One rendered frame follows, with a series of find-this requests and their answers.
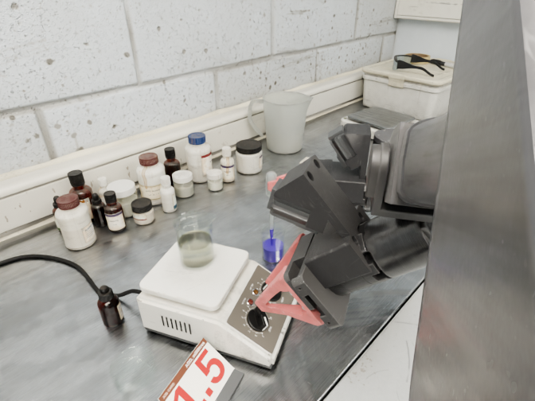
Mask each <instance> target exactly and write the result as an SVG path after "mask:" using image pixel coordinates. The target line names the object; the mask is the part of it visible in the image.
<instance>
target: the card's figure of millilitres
mask: <svg viewBox="0 0 535 401"><path fill-rule="evenodd" d="M229 369H230V366H229V365H228V364H227V363H226V362H225V361H224V360H223V359H222V358H221V357H219V356H218V355H217V354H216V353H215V352H214V351H213V350H212V349H211V348H210V347H209V346H208V345H207V344H206V345H205V347H204V348H203V349H202V350H201V352H200V353H199V354H198V356H197V358H196V359H195V360H194V362H193V363H192V364H191V365H190V367H189V369H188V370H187V371H186V373H185V375H184V376H183V377H182V378H181V380H180V381H179V382H178V384H177V386H176V387H175V388H174V390H173V391H172V392H171V393H170V395H169V397H168V398H167V399H166V401H210V400H211V398H212V397H213V394H214V393H215V391H216V390H217V388H218V387H219V385H220V383H221V381H222V380H223V379H224V377H225V375H226V373H227V372H228V370H229Z"/></svg>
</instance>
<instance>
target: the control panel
mask: <svg viewBox="0 0 535 401"><path fill-rule="evenodd" d="M270 274H271V273H269V272H268V271H266V270H265V269H263V268H262V267H261V266H260V265H258V266H257V267H256V269H255V271H254V272H253V274H252V277H251V278H250V279H249V281H248V284H247V286H246V287H245V288H244V291H243V293H242V294H241V296H240V298H239V300H238V301H237V303H236V305H235V307H234V308H233V310H232V312H231V314H230V315H229V317H228V320H227V321H226V322H227V323H228V324H229V325H231V326H232V327H233V328H234V329H236V330H238V331H239V332H240V333H242V334H244V335H245V336H246V337H248V338H249V339H250V340H252V341H254V342H255V343H257V344H258V345H259V346H260V347H262V348H264V349H265V350H267V351H268V352H269V353H271V354H272V353H273V352H274V349H275V346H276V343H277V341H278V339H279V335H280V333H281V331H282V328H283V325H284V322H285V321H286V318H287V315H282V314H277V313H269V312H265V313H266V315H267V317H268V320H269V325H268V327H267V329H265V330H264V331H263V332H257V331H255V330H254V329H252V328H251V327H250V326H249V324H248V321H247V315H248V312H249V311H250V310H252V309H254V308H255V307H256V304H255V301H256V299H257V298H258V297H259V296H260V295H261V294H262V290H261V287H262V285H263V284H264V283H265V281H266V279H267V278H268V276H269V275H270ZM253 290H258V292H259V293H258V294H254V292H253ZM249 299H252V300H253V304H252V305H250V304H249V303H248V300H249ZM293 300H294V297H293V296H292V295H291V294H290V293H289V291H288V292H282V293H281V298H280V299H279V300H278V301H276V302H271V301H268V302H269V303H273V304H290V305H291V304H292V302H293Z"/></svg>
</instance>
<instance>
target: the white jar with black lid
mask: <svg viewBox="0 0 535 401"><path fill-rule="evenodd" d="M236 169H237V171H238V172H240V173H242V174H255V173H258V172H260V171H261V170H262V143H261V142H260V141H257V140H255V139H245V140H241V141H239V142H237V143H236Z"/></svg>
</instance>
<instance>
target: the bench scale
mask: <svg viewBox="0 0 535 401"><path fill-rule="evenodd" d="M418 121H419V120H415V117H413V116H411V115H406V114H402V113H400V112H396V111H391V110H388V109H385V108H382V107H370V108H367V109H365V110H363V111H359V112H356V113H353V114H351V115H348V116H346V117H344V118H342V119H341V125H343V126H344V125H345V124H347V123H358V124H370V127H371V139H373V136H374V133H375V132H376V131H377V130H381V129H388V128H391V129H395V128H396V126H397V125H398V124H399V123H400V122H404V123H416V122H418Z"/></svg>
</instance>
